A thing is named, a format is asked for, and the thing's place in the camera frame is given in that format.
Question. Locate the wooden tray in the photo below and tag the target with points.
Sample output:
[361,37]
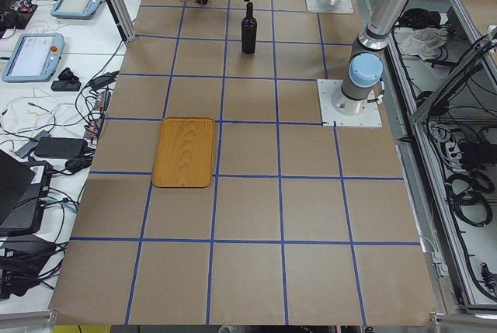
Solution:
[184,153]

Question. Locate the far teach pendant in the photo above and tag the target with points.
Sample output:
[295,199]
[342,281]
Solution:
[75,9]

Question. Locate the teach pendant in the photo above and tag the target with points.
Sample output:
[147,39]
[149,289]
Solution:
[35,58]
[75,9]

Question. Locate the near teach pendant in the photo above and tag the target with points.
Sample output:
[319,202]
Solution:
[35,58]

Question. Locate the black power adapter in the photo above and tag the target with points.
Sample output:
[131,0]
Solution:
[60,147]

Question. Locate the black laptop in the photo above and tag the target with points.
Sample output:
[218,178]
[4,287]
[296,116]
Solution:
[24,185]

